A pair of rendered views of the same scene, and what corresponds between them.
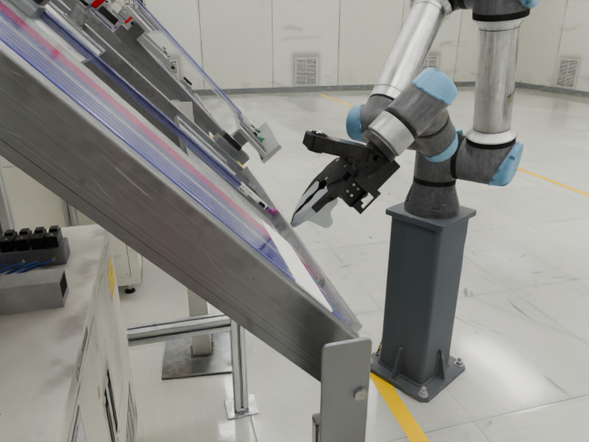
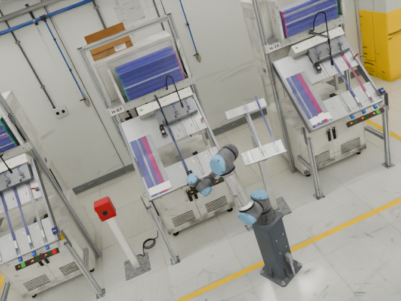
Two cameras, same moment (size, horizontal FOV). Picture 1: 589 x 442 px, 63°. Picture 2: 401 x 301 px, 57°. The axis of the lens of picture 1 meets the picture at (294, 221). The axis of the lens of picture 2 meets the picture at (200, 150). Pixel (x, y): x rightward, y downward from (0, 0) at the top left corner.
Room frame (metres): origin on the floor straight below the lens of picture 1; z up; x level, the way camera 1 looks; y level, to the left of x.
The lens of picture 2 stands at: (1.36, -2.39, 2.33)
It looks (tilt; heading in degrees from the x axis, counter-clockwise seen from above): 29 degrees down; 100
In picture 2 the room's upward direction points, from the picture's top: 20 degrees counter-clockwise
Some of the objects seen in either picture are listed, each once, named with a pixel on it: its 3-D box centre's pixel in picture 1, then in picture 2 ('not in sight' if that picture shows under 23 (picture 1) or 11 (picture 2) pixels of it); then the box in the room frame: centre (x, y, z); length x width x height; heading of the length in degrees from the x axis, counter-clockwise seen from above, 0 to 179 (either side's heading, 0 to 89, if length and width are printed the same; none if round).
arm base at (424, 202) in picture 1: (432, 193); (264, 212); (1.28, -0.39, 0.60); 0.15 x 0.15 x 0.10
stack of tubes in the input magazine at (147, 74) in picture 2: not in sight; (150, 73); (0.67, 0.54, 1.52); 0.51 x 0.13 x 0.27; 16
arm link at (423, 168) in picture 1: (439, 152); (259, 200); (1.28, -0.40, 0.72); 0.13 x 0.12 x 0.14; 52
